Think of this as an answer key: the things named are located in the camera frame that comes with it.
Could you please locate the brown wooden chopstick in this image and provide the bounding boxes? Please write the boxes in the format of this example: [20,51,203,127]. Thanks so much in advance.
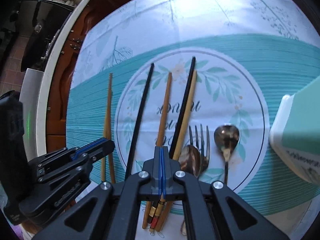
[142,72,172,229]

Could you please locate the gold spoon left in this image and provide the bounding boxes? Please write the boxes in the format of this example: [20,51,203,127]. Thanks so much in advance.
[177,144,202,235]

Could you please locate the dark wooden lower cabinets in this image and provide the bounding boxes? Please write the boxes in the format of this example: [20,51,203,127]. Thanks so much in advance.
[36,0,131,155]

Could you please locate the gold spoon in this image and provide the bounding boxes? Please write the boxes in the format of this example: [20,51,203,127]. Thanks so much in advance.
[177,144,202,235]
[214,124,240,185]

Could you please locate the tan wooden chopstick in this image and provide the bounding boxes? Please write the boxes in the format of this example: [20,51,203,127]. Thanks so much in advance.
[155,70,197,232]

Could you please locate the black chopstick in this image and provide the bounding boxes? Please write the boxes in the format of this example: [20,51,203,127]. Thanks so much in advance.
[125,63,155,180]
[169,56,196,159]

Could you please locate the black chopstick right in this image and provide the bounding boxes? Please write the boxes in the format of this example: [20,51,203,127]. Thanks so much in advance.
[169,56,196,159]

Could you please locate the black countertop oven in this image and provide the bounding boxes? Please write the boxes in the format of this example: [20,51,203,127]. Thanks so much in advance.
[18,0,74,72]

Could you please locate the black chopstick left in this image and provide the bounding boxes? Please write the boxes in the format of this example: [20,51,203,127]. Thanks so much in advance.
[125,63,155,180]

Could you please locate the thin bamboo chopstick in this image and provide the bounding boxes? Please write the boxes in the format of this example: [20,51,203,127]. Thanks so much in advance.
[101,73,116,184]

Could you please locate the silver gold fork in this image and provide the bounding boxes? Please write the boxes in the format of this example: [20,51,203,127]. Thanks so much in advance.
[189,124,210,178]

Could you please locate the gold spoon right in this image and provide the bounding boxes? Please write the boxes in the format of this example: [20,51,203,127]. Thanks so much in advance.
[214,124,240,185]

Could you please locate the green utensil holder box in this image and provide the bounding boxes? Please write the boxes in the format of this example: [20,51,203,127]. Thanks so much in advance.
[269,77,319,186]

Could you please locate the floral white teal tablecloth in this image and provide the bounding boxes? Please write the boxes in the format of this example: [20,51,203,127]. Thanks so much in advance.
[66,0,319,239]

